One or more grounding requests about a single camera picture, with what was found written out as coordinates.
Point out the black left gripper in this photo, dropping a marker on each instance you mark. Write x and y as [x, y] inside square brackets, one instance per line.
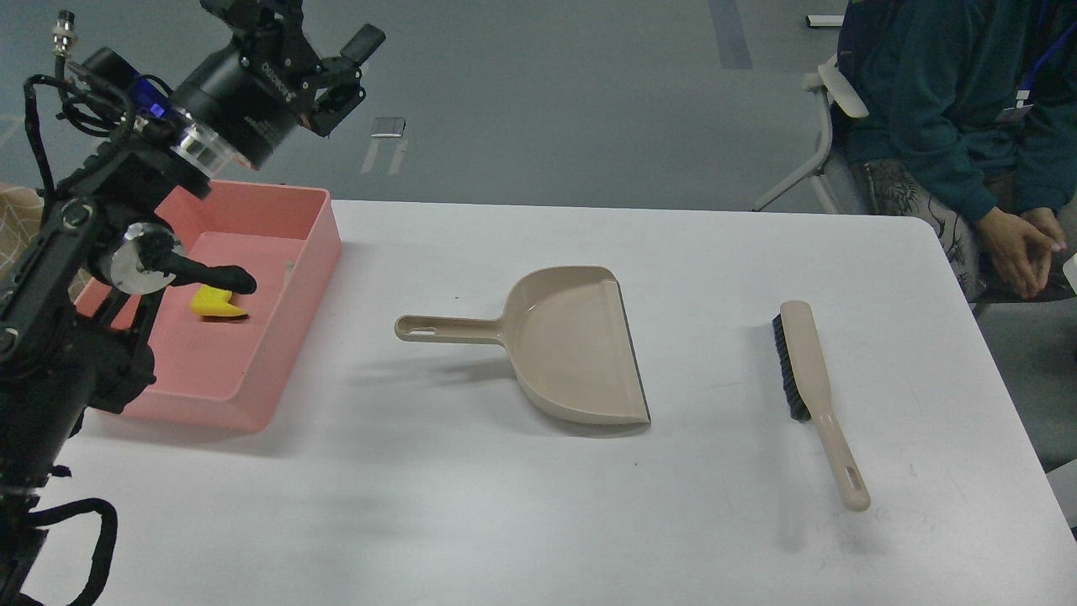
[254, 103]

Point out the yellow green sponge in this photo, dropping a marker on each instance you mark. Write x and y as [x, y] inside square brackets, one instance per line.
[214, 304]

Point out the beige plastic dustpan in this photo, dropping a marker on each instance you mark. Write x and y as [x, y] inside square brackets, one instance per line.
[568, 338]

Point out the beige hand brush black bristles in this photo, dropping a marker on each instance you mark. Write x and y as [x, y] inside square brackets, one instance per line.
[807, 389]

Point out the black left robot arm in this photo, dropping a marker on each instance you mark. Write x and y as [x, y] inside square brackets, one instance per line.
[79, 303]

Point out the pink plastic bin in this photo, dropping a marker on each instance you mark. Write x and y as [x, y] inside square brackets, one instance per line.
[231, 375]

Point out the person's clasped hands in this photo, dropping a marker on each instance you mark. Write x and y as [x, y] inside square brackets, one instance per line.
[1023, 247]

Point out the grey floor socket plate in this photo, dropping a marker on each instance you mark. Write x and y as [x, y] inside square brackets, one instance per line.
[388, 127]

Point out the beige checkered cloth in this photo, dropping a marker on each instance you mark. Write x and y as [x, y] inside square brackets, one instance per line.
[21, 215]

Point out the white office chair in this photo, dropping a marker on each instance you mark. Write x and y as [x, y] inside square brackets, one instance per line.
[826, 172]

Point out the seated person in teal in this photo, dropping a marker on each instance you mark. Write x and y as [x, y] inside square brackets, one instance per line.
[970, 107]

